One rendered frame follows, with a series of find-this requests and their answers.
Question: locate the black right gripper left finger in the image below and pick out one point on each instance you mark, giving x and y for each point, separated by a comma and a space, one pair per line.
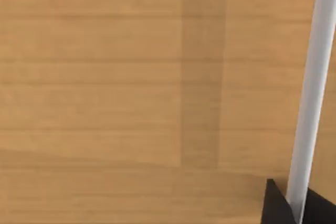
275, 205

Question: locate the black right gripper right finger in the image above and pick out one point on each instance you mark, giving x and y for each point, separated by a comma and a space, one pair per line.
321, 207

